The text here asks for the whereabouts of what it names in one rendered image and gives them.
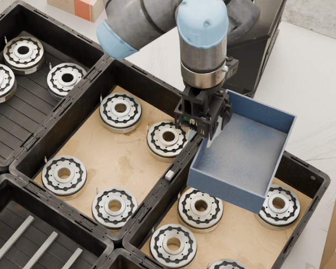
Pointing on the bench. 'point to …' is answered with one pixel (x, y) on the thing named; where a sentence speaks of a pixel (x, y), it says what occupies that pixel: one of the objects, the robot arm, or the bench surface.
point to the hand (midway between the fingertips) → (208, 132)
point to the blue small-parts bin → (243, 153)
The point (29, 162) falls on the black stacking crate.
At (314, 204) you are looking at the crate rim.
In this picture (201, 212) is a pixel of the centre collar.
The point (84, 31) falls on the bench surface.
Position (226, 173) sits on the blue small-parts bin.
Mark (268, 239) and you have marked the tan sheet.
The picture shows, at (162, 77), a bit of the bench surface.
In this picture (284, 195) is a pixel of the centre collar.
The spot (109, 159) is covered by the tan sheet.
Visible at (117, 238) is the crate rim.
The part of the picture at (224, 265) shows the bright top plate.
